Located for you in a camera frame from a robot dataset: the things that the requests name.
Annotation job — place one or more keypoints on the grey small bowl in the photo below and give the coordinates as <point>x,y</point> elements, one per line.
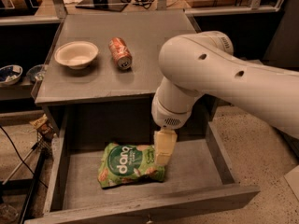
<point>36,73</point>

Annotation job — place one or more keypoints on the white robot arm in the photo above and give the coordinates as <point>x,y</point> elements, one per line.
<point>197,64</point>

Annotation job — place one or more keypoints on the grey left shelf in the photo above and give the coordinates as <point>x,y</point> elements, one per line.
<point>20,90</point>

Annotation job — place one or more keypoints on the black metal stand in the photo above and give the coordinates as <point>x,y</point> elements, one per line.
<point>26,186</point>

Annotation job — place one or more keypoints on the green rice chip bag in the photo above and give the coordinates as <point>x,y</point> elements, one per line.
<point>126,164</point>

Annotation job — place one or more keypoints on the blue white bowl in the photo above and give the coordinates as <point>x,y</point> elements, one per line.
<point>10,74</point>

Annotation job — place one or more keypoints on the brown snack bag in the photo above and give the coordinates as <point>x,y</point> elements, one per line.
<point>43,126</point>

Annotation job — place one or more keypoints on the black monitor stand base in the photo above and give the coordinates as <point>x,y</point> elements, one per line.
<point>105,5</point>

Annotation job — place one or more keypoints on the white paper bowl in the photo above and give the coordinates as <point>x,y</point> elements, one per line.
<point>76,55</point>

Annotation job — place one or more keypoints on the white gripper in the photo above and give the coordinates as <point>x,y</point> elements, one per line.
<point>165,115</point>

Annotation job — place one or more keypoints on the orange soda can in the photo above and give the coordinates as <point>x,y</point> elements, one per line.
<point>120,53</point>

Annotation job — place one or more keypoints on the grey cabinet counter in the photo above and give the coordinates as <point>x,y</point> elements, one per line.
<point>143,32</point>

